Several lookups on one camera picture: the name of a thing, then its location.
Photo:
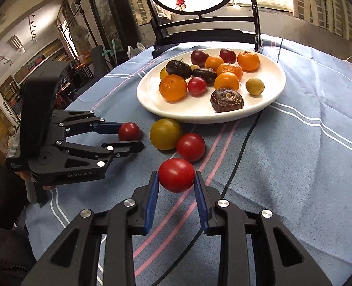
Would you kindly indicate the yellow green plum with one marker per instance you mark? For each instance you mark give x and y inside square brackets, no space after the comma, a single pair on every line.
[165,133]

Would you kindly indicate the dark wooden cabinet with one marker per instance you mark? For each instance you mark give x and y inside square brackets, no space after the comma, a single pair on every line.
[116,26]

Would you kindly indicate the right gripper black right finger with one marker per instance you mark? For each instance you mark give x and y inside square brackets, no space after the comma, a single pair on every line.
[279,257]

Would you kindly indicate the small mandarin orange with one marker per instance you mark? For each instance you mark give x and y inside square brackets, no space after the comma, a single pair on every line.
[248,61]

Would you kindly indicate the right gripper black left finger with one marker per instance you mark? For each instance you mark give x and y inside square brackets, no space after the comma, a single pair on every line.
[72,259]

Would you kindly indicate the small green yellow fruit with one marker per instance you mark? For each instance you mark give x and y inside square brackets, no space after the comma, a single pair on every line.
[255,86]

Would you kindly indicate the person's left hand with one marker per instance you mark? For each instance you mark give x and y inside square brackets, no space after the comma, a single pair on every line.
[26,176]

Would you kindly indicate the blue striped tablecloth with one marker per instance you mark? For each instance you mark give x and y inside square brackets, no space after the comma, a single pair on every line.
[295,159]

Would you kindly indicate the large orange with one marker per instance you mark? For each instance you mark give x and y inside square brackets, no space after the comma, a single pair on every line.
[227,80]

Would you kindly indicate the white plastic bag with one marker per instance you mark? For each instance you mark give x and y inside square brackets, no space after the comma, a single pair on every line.
[134,51]

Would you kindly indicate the mandarin orange on plate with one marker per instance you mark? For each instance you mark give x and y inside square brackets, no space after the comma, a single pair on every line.
[173,88]

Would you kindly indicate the dark purple plum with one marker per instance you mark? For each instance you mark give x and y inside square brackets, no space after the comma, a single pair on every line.
[208,74]

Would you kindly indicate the white round plate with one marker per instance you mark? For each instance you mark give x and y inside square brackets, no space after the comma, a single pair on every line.
[199,110]

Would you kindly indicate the dark wrinkled passion fruit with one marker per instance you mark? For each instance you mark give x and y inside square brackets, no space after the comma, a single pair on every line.
[226,100]

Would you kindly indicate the dark red plum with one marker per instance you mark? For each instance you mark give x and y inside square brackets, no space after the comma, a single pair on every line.
[228,55]
[198,57]

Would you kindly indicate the small orange tangerine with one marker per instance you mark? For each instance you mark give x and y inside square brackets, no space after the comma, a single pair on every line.
[214,62]

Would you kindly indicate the red cherry tomato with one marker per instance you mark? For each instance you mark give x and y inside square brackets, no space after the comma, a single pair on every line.
[176,175]

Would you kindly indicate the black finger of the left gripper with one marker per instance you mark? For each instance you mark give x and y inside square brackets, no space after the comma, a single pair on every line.
[67,123]
[74,156]

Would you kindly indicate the striped beige curtain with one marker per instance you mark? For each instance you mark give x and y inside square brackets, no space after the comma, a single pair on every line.
[332,15]

